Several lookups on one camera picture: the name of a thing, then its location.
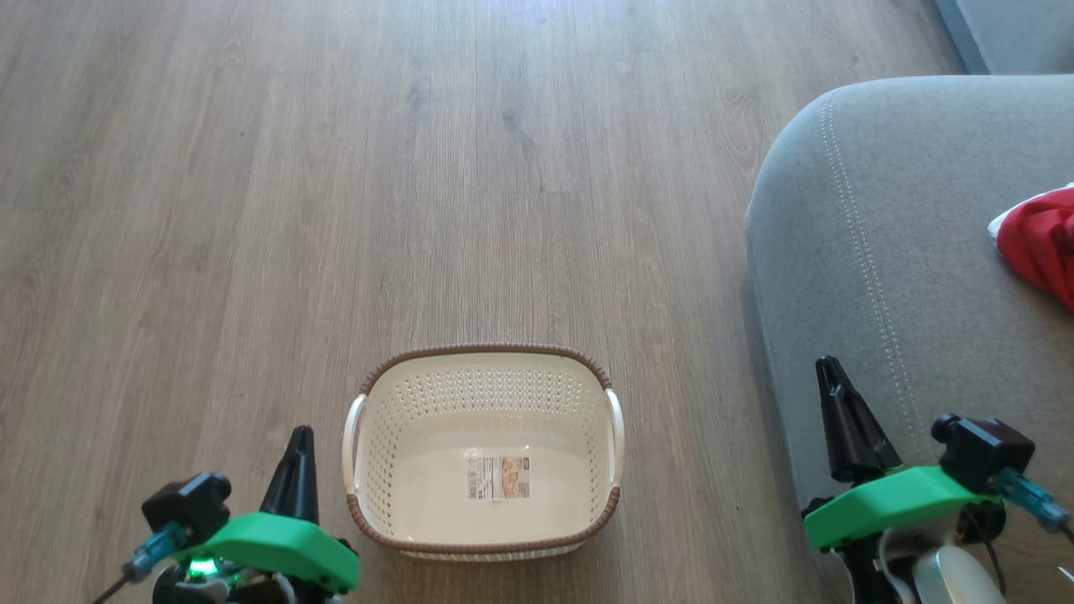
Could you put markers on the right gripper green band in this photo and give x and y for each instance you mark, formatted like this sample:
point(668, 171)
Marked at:
point(898, 503)

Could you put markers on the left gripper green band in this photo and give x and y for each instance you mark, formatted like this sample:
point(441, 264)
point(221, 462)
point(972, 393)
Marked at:
point(277, 541)

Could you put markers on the red garment with white trim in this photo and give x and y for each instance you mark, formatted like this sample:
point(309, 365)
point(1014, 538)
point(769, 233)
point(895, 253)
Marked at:
point(1049, 252)

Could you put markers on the grey fabric sofa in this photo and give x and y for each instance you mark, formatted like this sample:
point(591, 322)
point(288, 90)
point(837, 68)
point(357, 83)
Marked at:
point(881, 252)

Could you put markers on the cream plastic laundry basket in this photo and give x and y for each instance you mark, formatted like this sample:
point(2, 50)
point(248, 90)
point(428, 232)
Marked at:
point(436, 503)

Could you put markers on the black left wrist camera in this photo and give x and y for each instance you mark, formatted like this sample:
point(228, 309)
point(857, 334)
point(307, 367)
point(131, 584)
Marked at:
point(185, 503)

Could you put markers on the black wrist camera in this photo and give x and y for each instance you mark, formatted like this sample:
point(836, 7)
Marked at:
point(986, 453)
point(185, 503)

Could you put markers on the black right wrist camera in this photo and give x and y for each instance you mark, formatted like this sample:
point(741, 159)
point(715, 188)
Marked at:
point(986, 453)

